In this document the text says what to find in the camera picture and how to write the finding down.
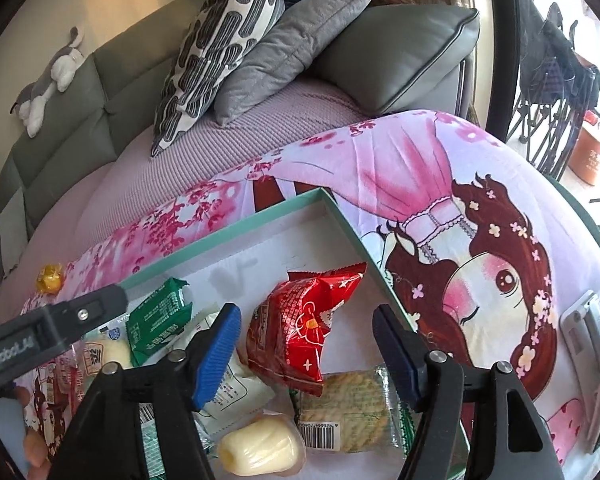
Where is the teal cardboard box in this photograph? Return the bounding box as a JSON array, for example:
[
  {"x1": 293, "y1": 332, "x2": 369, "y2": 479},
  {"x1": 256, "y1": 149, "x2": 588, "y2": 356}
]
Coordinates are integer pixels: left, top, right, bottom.
[{"x1": 65, "y1": 187, "x2": 473, "y2": 480}]

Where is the plain grey pillow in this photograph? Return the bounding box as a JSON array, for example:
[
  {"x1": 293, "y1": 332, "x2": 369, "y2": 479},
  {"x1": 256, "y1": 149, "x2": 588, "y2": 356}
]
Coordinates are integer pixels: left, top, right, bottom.
[{"x1": 212, "y1": 0, "x2": 381, "y2": 127}]

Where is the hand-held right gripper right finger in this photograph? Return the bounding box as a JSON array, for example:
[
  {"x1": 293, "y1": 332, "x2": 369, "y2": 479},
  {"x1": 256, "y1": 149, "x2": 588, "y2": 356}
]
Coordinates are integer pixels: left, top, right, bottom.
[{"x1": 372, "y1": 304, "x2": 567, "y2": 480}]

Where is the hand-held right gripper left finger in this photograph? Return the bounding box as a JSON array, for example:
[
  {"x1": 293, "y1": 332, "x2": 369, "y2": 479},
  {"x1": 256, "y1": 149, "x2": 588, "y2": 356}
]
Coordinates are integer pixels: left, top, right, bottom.
[{"x1": 47, "y1": 302, "x2": 243, "y2": 480}]

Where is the green snack packet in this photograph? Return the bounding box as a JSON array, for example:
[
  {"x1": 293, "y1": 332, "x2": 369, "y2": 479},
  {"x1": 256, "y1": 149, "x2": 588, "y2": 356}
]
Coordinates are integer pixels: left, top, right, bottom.
[{"x1": 125, "y1": 277, "x2": 194, "y2": 367}]

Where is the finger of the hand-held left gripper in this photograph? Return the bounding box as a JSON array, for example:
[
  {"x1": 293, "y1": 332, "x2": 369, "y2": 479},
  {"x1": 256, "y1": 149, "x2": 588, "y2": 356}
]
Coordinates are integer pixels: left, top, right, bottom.
[{"x1": 45, "y1": 283, "x2": 130, "y2": 345}]

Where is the pale yellow bun packet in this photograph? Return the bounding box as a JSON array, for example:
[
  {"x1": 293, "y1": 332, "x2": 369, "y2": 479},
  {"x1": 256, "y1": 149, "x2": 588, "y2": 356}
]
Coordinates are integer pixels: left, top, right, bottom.
[{"x1": 215, "y1": 410, "x2": 309, "y2": 479}]

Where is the orange pot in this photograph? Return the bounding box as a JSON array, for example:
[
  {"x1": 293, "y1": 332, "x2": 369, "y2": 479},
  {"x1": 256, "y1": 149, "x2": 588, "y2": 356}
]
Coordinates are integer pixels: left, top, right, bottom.
[{"x1": 567, "y1": 120, "x2": 600, "y2": 187}]

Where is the red snack packet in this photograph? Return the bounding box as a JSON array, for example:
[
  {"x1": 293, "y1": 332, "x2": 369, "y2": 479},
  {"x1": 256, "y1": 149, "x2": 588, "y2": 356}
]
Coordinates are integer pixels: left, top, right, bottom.
[{"x1": 245, "y1": 261, "x2": 369, "y2": 399}]

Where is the black folding chair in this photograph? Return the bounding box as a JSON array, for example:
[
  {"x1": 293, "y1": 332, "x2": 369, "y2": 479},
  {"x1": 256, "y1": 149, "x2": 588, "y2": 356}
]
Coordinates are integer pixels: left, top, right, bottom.
[{"x1": 510, "y1": 4, "x2": 600, "y2": 181}]

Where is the grey white plush toy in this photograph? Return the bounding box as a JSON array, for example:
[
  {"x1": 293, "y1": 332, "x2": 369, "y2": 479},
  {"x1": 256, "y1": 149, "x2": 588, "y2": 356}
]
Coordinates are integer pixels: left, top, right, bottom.
[{"x1": 10, "y1": 26, "x2": 86, "y2": 139}]

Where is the round cracker clear packet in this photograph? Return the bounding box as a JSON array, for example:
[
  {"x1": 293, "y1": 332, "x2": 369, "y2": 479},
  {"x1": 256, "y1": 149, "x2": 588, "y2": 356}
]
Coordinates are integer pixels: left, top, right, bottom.
[{"x1": 287, "y1": 365, "x2": 414, "y2": 454}]

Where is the pink sofa cover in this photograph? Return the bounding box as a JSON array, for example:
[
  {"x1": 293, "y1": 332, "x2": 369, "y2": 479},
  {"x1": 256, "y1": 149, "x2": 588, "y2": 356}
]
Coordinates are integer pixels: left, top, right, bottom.
[{"x1": 0, "y1": 80, "x2": 372, "y2": 321}]

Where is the black white patterned pillow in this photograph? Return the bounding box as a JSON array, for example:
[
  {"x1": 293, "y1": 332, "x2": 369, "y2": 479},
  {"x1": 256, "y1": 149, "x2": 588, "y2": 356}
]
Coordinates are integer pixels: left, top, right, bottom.
[{"x1": 151, "y1": 0, "x2": 286, "y2": 158}]

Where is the grey-green sofa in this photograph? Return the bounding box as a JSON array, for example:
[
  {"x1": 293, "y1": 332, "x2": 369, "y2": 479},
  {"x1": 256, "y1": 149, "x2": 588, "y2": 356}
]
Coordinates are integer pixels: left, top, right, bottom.
[{"x1": 0, "y1": 2, "x2": 482, "y2": 261}]

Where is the pink printed blanket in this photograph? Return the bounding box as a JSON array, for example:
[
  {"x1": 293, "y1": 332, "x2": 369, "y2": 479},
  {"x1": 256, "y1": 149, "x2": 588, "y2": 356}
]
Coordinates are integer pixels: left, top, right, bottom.
[{"x1": 0, "y1": 110, "x2": 600, "y2": 480}]

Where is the gold wrapped candy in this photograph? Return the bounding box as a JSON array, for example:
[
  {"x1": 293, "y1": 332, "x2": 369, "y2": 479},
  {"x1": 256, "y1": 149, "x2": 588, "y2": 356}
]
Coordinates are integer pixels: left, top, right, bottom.
[{"x1": 36, "y1": 263, "x2": 64, "y2": 295}]

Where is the white snack packet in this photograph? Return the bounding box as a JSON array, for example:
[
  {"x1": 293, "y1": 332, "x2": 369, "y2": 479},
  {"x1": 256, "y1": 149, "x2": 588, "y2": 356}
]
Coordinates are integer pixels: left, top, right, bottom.
[{"x1": 197, "y1": 347, "x2": 277, "y2": 436}]

